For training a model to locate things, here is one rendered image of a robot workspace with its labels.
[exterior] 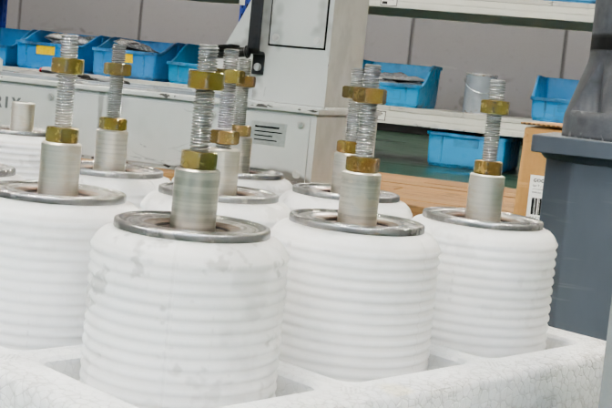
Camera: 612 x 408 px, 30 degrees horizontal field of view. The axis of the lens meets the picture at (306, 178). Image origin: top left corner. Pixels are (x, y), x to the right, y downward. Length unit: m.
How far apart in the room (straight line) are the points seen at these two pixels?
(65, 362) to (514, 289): 0.27
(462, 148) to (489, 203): 4.58
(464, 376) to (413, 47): 8.58
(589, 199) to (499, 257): 0.40
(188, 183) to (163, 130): 2.30
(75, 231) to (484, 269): 0.24
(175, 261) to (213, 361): 0.05
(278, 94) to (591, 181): 1.78
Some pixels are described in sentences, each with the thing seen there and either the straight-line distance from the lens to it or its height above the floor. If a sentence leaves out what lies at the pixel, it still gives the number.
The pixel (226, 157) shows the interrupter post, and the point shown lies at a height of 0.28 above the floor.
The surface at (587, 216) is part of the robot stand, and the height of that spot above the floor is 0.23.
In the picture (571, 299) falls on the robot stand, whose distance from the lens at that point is 1.09.
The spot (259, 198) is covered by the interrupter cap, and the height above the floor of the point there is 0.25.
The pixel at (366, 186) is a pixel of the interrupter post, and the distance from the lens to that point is 0.62.
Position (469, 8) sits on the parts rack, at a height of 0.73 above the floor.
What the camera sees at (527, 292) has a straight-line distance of 0.70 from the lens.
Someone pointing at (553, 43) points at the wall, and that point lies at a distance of 8.98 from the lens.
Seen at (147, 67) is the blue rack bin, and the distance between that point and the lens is 5.84.
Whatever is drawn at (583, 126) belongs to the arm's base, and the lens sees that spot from 1.10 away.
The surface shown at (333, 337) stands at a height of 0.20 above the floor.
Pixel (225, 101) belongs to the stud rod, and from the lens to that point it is 0.71.
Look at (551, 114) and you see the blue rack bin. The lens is 5.25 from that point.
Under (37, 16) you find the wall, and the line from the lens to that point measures 10.53.
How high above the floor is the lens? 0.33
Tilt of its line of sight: 5 degrees down
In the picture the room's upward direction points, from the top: 6 degrees clockwise
